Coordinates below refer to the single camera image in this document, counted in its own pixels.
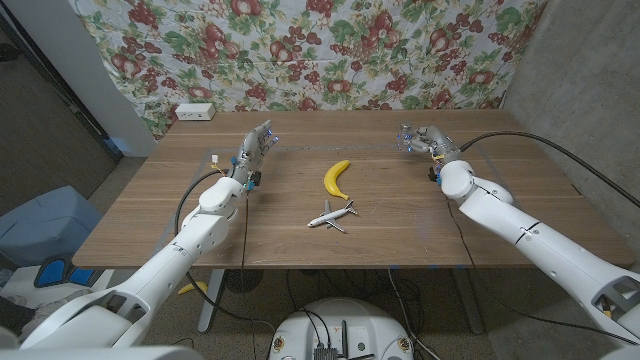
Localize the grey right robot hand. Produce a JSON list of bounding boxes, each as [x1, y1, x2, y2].
[[408, 124, 461, 166]]

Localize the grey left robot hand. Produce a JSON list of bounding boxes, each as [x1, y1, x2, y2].
[[228, 119, 280, 187]]

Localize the clear glass salt shaker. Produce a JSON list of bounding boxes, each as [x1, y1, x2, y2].
[[397, 122, 416, 153]]

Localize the yellow toy banana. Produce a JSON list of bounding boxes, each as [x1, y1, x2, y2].
[[323, 159, 352, 201]]

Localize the white toy airplane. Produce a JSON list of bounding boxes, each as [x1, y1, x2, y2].
[[306, 199, 359, 234]]

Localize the white power strip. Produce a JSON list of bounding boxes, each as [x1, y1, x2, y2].
[[174, 102, 217, 122]]

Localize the floral fruit print backdrop cloth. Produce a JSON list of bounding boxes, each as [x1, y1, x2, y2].
[[67, 0, 549, 141]]

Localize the round black fan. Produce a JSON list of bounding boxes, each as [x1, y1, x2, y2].
[[223, 268, 265, 294]]

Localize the yellow object under table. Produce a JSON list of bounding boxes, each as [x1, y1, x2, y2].
[[177, 280, 209, 296]]

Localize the white table leg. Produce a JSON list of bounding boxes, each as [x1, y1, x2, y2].
[[197, 268, 227, 334]]

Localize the grey table leg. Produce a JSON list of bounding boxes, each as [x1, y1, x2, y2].
[[452, 268, 486, 335]]

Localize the white robot torso base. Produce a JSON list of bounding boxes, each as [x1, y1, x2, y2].
[[267, 298, 415, 360]]

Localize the blue-grey plastic bin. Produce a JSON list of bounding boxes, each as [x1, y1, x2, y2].
[[0, 185, 104, 269]]

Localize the blue and black pedal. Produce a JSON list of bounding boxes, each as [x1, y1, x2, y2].
[[33, 254, 99, 290]]

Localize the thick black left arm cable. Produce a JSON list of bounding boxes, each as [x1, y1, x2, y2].
[[174, 168, 276, 334]]

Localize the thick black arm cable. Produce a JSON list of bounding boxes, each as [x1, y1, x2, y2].
[[459, 130, 640, 209], [174, 168, 276, 334]]

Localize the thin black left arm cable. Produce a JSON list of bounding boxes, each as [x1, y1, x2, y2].
[[238, 187, 256, 360]]

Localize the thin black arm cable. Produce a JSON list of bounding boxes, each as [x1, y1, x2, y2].
[[238, 187, 256, 360], [444, 194, 640, 347]]

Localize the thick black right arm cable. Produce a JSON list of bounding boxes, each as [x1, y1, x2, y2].
[[459, 130, 640, 209]]

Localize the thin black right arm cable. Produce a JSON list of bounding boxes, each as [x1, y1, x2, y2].
[[444, 194, 640, 347]]

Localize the grey floor cable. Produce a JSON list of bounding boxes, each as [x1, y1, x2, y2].
[[387, 267, 442, 360]]

